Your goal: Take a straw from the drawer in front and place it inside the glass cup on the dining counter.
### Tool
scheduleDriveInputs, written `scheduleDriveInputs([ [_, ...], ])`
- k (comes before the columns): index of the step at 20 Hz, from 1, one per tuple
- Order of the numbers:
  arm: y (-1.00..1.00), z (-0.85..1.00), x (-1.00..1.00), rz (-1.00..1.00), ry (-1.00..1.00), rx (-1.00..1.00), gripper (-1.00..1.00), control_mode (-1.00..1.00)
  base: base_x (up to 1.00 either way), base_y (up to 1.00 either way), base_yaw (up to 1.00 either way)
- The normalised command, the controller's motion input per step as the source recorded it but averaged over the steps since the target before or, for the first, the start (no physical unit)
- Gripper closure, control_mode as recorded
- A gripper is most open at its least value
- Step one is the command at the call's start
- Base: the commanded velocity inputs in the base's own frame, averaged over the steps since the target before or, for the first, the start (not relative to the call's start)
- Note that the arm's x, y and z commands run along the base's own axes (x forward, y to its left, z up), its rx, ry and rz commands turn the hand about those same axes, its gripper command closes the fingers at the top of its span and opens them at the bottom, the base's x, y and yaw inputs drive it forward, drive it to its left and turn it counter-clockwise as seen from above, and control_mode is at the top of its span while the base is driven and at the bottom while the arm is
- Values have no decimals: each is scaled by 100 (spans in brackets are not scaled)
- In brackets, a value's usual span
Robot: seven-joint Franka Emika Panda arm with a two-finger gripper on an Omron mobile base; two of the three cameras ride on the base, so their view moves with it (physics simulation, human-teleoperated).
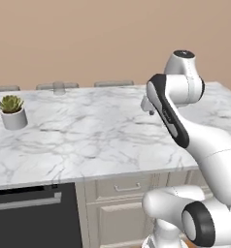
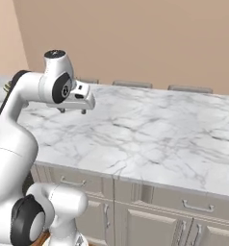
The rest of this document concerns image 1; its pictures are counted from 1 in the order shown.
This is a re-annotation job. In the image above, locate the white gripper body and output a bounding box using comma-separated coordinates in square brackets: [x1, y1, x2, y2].
[140, 95, 155, 114]

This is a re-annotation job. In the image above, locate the beige drawer front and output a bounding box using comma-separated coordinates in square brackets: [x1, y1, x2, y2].
[167, 169, 209, 196]
[93, 174, 155, 203]

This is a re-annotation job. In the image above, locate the clear glass cup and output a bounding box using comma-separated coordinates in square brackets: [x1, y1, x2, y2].
[52, 80, 67, 96]

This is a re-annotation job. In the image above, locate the grey stool seat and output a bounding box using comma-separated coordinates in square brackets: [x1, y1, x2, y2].
[35, 81, 81, 91]
[0, 84, 21, 93]
[93, 79, 135, 88]

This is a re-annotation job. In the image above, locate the beige cupboard door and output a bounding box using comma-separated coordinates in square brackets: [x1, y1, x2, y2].
[85, 201, 158, 248]

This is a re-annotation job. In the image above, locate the succulent in white pot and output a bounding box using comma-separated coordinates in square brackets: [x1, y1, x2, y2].
[0, 94, 28, 131]

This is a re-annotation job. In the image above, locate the black dishwasher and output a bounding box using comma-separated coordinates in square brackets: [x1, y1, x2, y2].
[0, 182, 83, 248]

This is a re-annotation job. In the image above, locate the silver drawer handle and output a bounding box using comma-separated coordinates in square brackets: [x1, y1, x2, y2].
[114, 182, 142, 193]

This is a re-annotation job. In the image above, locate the silver dishwasher handle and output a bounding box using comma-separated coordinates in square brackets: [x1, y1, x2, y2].
[0, 192, 63, 212]

